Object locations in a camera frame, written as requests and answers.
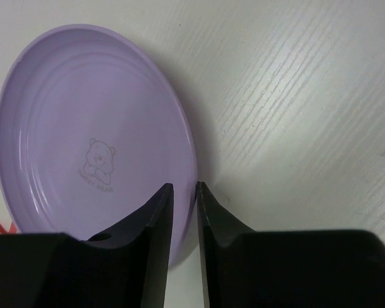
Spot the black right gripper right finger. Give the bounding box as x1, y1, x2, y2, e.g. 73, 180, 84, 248
196, 182, 385, 307

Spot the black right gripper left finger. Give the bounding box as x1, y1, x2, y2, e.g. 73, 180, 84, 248
0, 184, 173, 307

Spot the lilac plastic plate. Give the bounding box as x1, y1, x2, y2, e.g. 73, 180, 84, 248
0, 24, 197, 264

